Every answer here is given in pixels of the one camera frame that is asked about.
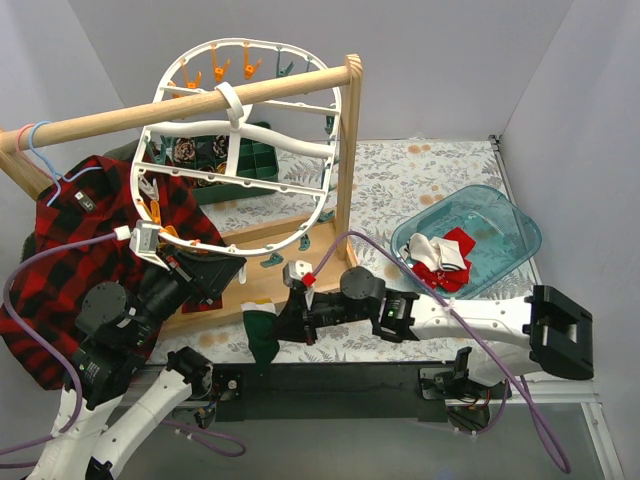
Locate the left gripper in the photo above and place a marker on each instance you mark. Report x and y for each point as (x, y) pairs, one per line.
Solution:
(189, 278)

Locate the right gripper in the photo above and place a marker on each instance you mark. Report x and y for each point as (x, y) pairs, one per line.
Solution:
(307, 318)

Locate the dark green sock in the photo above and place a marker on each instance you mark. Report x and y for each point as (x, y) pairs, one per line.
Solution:
(259, 319)

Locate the white round clip hanger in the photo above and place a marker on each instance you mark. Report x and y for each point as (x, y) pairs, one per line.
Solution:
(225, 110)

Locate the red snowflake sock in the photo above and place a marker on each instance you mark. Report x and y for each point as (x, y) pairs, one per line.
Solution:
(449, 281)

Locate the white striped sock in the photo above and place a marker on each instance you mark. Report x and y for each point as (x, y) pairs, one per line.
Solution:
(448, 254)

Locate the red bear sock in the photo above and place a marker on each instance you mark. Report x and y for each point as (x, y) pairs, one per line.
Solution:
(465, 242)

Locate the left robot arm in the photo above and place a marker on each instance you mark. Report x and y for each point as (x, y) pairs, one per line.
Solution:
(116, 323)

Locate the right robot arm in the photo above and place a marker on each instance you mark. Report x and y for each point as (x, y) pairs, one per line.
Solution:
(545, 331)

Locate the wooden clothes rack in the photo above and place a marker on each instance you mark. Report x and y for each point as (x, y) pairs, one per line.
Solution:
(255, 228)

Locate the dark green storage bin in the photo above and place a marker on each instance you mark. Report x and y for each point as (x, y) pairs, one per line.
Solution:
(208, 153)

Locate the red plaid shirt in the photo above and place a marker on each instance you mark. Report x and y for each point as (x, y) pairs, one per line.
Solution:
(48, 294)

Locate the floral table mat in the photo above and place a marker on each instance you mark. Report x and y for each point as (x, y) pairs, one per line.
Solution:
(393, 181)

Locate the teal plastic basin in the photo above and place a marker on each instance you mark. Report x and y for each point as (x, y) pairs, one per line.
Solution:
(505, 236)

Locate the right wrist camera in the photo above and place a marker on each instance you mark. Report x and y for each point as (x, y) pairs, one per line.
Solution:
(298, 272)

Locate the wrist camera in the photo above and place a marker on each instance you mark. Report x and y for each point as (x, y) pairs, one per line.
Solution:
(298, 272)
(143, 240)

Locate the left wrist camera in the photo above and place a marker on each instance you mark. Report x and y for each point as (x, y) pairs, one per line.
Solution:
(143, 240)

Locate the blue wire hanger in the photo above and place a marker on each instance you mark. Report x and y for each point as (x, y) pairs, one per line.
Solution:
(50, 172)

